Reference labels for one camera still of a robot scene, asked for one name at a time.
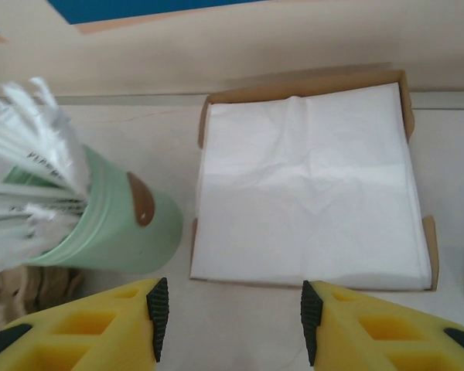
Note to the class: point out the white paper-wrapped straw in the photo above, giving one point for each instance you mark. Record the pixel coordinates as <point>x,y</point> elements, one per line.
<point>23,150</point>
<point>7,96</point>
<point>23,189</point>
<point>58,127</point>
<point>31,232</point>

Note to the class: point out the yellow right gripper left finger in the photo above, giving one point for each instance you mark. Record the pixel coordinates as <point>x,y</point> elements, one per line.
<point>62,336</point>

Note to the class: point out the mint green straw holder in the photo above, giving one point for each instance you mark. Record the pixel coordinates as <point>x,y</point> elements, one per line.
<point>100,232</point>

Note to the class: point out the white paper napkins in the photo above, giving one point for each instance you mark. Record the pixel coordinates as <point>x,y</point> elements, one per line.
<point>305,185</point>

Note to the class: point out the stack of pulp cup carriers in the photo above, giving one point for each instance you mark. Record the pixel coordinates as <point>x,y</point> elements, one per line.
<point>7,293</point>

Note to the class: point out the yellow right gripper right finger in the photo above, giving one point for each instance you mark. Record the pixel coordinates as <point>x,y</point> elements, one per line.
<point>402,336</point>

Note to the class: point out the brown cardboard napkin tray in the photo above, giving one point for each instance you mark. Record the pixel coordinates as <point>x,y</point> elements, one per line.
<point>435,251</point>

